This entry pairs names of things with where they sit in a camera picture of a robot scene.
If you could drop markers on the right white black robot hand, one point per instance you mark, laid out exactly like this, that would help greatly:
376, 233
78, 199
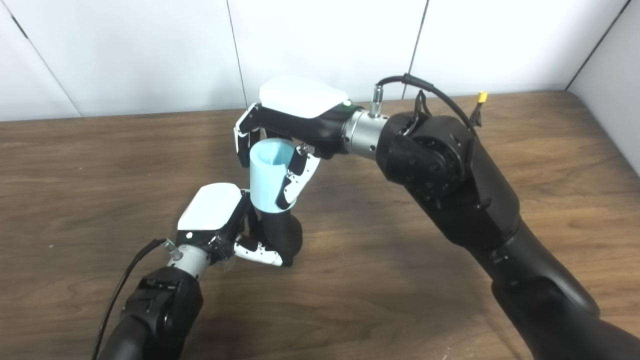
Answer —
305, 107

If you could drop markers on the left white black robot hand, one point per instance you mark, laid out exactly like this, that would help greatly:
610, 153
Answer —
212, 207

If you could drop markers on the black flared nozzle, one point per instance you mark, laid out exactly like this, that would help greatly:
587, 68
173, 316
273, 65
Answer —
282, 235

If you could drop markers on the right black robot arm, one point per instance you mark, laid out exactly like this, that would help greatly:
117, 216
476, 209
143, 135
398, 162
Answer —
470, 195

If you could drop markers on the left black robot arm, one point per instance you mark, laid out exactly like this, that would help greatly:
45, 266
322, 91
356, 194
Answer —
150, 310

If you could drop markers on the black panel hinge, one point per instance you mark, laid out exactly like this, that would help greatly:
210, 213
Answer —
19, 27

